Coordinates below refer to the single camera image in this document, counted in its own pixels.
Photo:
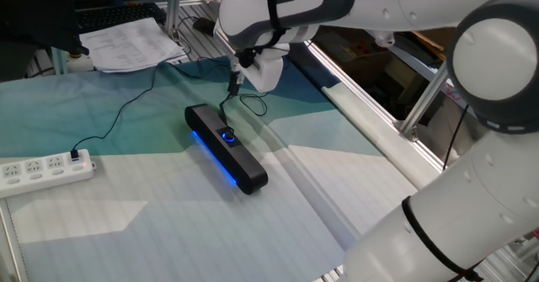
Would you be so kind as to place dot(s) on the teal and white patterned cloth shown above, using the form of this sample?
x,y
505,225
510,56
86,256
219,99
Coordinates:
x,y
126,231

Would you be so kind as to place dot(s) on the white power strip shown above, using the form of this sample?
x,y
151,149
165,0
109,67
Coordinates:
x,y
42,177

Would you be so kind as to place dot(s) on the black power adapter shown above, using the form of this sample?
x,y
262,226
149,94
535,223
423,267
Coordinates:
x,y
204,26

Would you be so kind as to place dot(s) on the aluminium frame post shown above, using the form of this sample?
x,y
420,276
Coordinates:
x,y
173,4
421,105

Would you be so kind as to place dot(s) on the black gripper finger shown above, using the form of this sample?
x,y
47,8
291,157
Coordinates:
x,y
239,78
232,87

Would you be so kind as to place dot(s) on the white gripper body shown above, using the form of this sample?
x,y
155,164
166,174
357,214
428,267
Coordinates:
x,y
267,71

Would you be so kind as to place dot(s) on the aluminium table side rail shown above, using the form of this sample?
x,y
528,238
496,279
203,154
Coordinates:
x,y
391,126

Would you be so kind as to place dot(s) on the black computer monitor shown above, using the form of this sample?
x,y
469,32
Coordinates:
x,y
33,12

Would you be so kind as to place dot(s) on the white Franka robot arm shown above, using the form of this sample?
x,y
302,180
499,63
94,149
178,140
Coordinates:
x,y
463,214

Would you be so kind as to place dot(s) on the black keyboard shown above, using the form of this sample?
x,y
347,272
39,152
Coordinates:
x,y
113,14

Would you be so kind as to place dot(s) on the black bar speaker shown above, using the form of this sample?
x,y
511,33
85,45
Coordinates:
x,y
244,168

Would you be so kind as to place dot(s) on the stack of printed paper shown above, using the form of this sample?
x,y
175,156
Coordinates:
x,y
126,44

